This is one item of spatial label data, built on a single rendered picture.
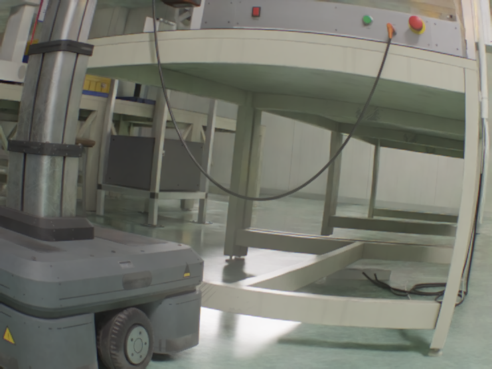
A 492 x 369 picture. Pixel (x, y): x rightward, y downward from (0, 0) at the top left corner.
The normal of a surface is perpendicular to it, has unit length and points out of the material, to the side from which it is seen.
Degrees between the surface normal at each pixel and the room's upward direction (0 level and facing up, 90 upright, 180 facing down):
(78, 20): 90
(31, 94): 90
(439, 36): 90
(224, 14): 90
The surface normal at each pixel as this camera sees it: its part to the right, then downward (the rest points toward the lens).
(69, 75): 0.92, 0.10
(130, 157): -0.39, -0.02
